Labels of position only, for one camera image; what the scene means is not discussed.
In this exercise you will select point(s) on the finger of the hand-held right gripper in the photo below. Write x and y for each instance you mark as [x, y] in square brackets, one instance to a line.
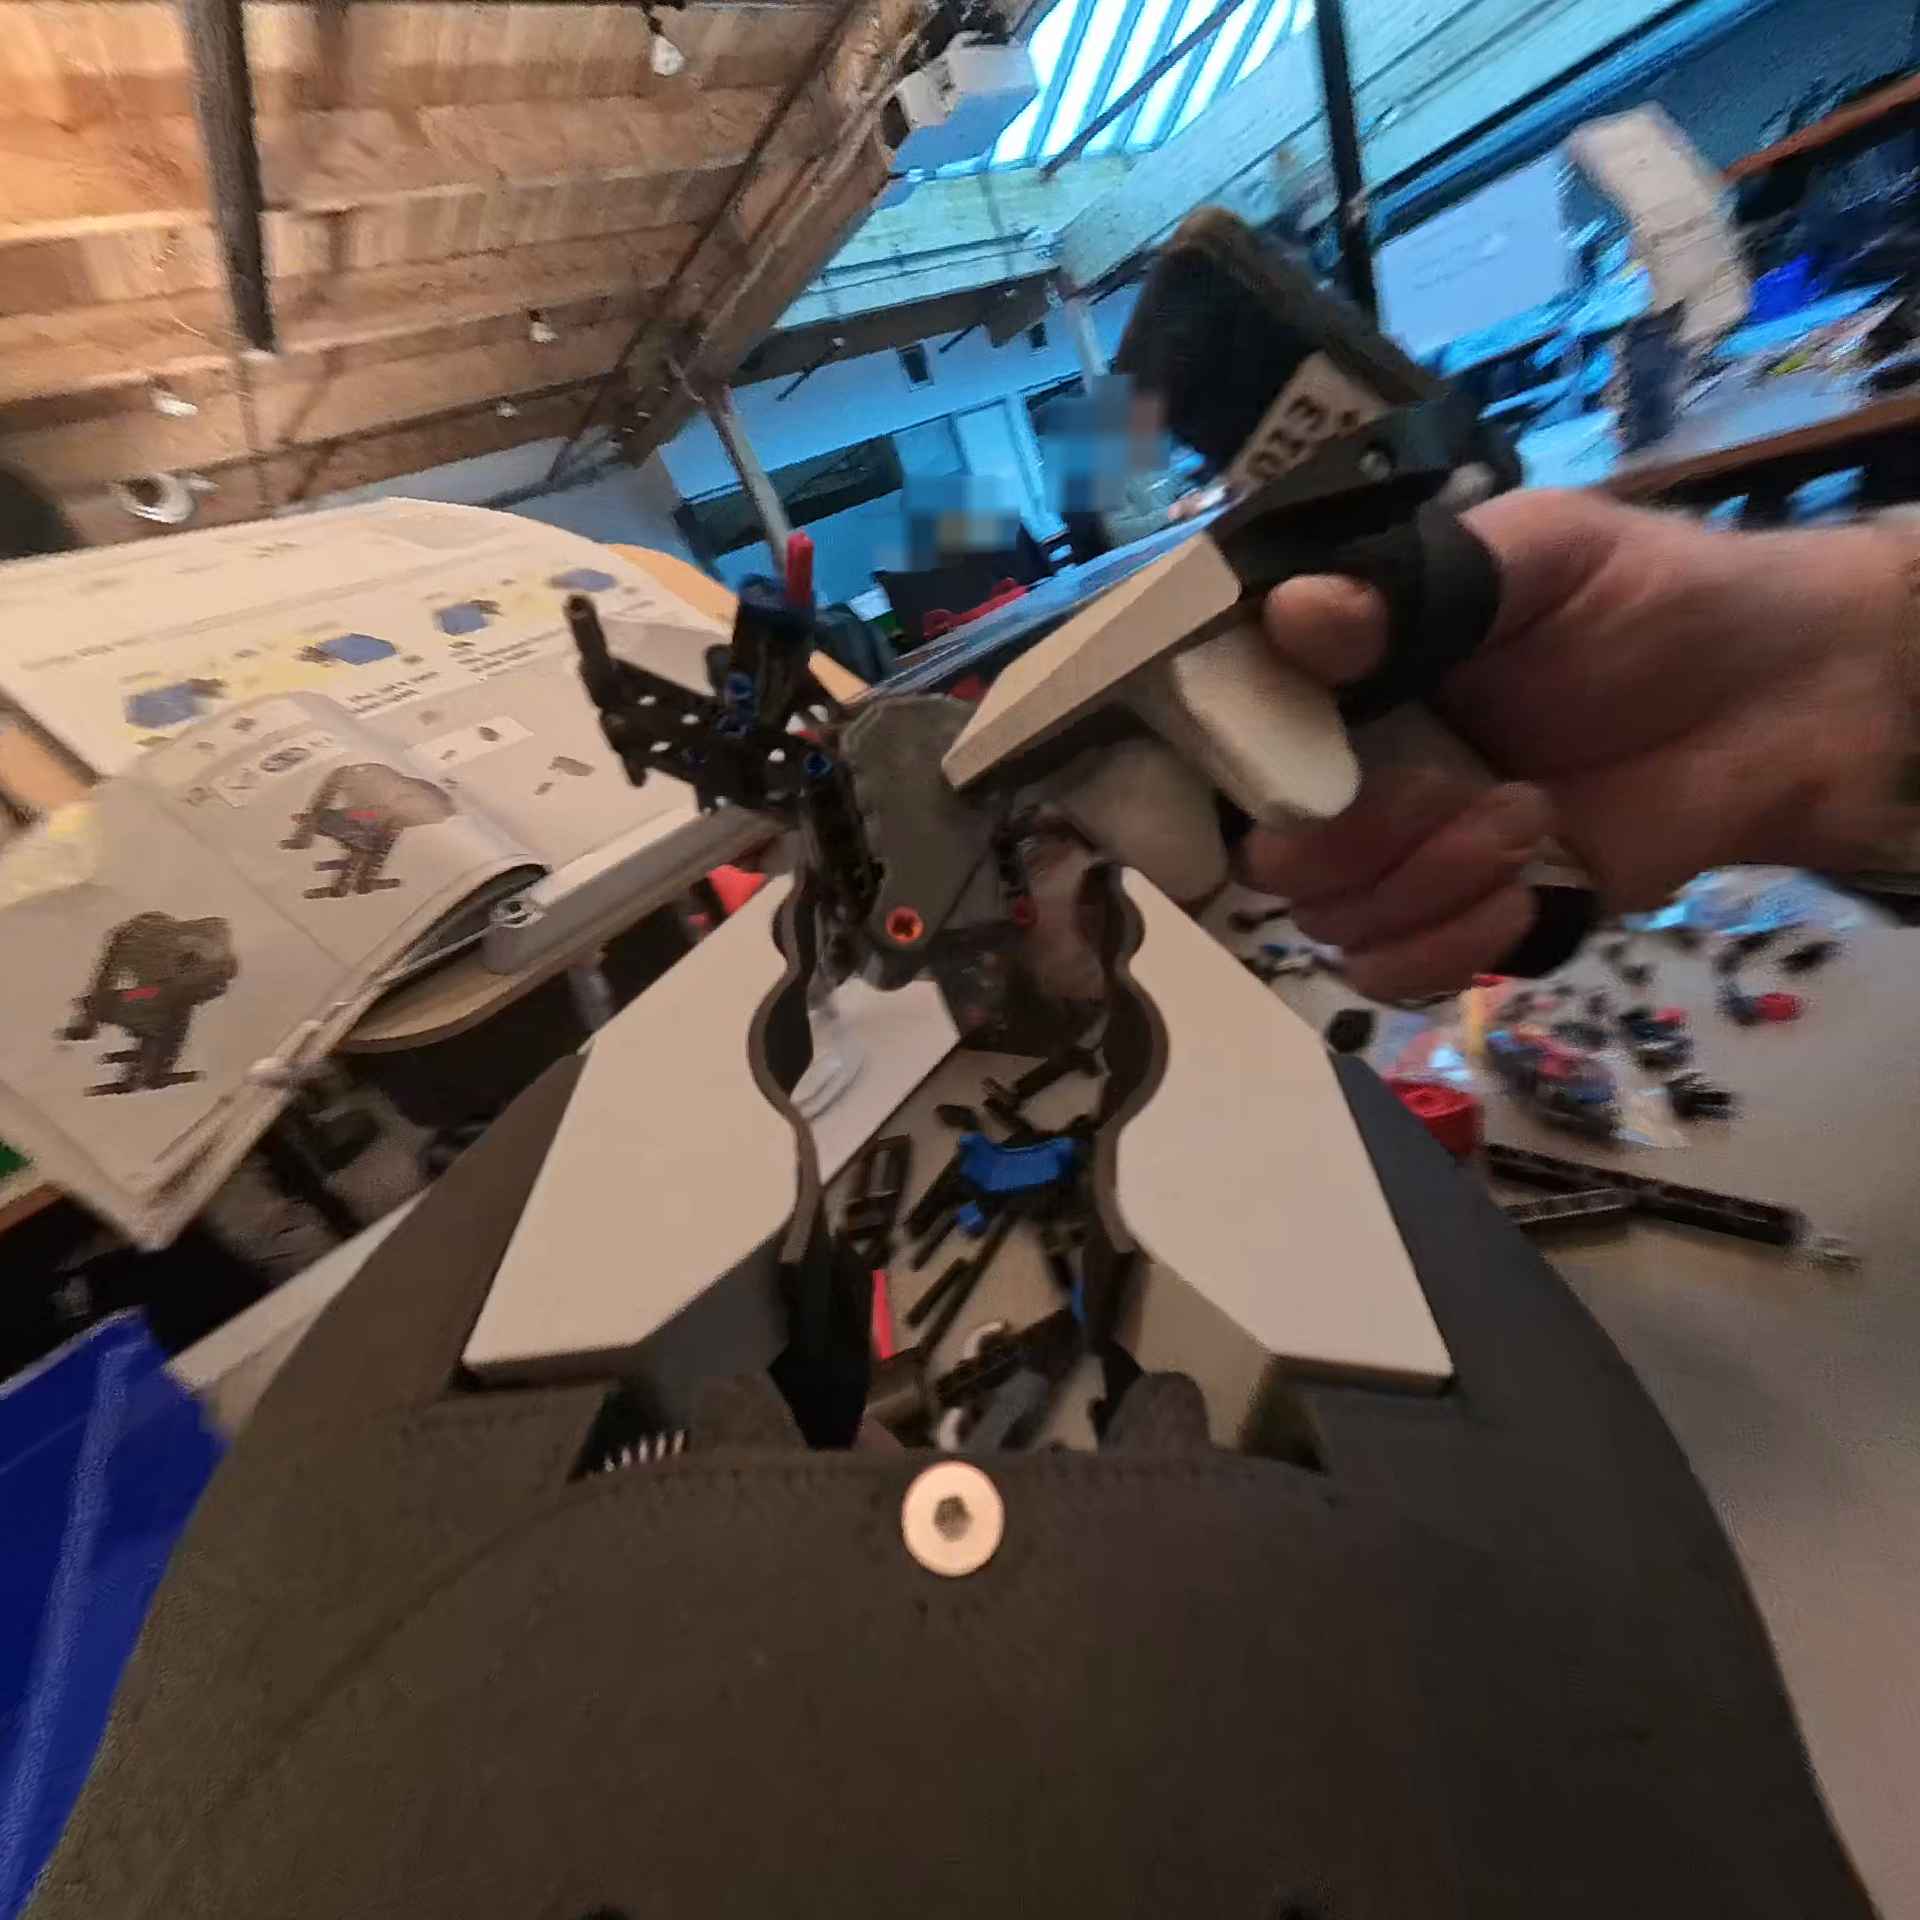
[1094, 662]

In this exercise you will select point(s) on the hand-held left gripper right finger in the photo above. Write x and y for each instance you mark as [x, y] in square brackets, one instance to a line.
[1276, 1200]

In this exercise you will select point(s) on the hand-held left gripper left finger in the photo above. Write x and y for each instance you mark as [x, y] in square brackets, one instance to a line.
[644, 1200]

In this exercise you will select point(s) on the toy brick motor assembly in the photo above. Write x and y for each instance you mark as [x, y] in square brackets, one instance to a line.
[900, 810]

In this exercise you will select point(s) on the light grey toy elbow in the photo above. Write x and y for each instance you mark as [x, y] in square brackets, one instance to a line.
[983, 1335]

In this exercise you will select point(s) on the grey desk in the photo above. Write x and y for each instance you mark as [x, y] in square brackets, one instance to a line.
[1726, 1424]

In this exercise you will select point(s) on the person's right hand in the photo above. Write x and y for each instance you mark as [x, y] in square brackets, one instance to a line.
[1681, 691]

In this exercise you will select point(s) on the red toy wheel hub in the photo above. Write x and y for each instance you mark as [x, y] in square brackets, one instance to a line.
[1441, 1119]

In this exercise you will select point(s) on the black metal pole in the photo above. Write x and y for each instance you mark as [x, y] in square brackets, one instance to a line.
[1345, 153]

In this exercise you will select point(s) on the white board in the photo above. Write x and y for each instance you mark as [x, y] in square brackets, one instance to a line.
[1478, 257]

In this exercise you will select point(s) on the blue toy panel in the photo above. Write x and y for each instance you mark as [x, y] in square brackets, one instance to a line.
[1018, 1166]

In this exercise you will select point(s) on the red toy axle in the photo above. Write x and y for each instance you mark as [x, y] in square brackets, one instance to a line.
[880, 1314]

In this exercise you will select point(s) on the long black toy beam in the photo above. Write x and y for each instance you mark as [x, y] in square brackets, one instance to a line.
[1681, 1200]
[1560, 1208]

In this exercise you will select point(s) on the black bag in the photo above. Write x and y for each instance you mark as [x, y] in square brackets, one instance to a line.
[359, 1154]

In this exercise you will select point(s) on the white book stand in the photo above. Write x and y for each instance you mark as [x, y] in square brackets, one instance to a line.
[630, 886]

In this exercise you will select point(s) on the small orange cone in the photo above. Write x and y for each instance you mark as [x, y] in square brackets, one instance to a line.
[735, 886]

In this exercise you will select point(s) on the pile of black toy beams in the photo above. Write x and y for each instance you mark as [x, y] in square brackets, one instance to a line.
[990, 1365]

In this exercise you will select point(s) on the white ceiling projector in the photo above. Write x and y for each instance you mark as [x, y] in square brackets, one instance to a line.
[960, 84]

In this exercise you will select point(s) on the wooden-edged table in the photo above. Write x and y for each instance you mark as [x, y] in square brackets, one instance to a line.
[1770, 442]

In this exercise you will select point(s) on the instruction booklet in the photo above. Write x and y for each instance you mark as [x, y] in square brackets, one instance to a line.
[227, 674]

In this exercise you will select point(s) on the blue storage bin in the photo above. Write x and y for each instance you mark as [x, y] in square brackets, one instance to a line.
[76, 1574]

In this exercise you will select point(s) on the black toy frame piece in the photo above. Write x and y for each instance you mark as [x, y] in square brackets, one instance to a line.
[877, 1188]

